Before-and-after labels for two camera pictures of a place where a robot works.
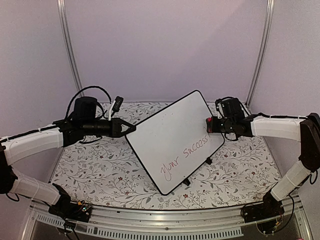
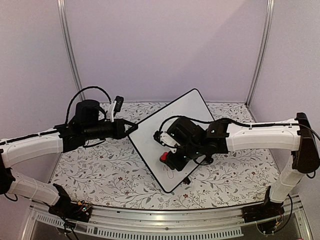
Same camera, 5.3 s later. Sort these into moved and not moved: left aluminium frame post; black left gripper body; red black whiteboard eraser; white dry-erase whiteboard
Moved: red black whiteboard eraser
Not moved: left aluminium frame post; white dry-erase whiteboard; black left gripper body
